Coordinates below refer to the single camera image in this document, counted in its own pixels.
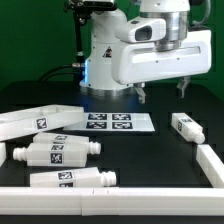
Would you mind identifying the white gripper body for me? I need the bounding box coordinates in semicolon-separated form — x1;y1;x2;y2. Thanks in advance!
111;30;211;85

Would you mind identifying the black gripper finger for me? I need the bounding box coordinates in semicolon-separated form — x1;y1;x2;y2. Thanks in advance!
134;83;146;104
177;76;190;98

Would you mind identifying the white desk tabletop panel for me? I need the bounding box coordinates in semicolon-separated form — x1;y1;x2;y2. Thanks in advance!
0;105;84;141

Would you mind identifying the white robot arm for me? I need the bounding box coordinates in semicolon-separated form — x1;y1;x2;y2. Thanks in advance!
80;0;211;102

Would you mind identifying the white marker tag sheet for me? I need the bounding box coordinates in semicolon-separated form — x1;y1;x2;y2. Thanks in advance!
65;112;155;132

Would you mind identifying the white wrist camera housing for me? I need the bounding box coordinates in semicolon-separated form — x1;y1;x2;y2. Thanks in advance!
115;17;166;43

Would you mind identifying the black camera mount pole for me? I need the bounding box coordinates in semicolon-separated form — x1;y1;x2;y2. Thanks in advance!
64;0;117;67

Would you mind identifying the black cable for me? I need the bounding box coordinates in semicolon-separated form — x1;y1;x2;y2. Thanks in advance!
39;64;83;82

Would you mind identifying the white left barrier rail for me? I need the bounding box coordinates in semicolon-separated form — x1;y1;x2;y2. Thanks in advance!
0;143;6;167

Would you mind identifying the white front barrier rail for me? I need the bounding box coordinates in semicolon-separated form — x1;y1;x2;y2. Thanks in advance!
0;187;224;216

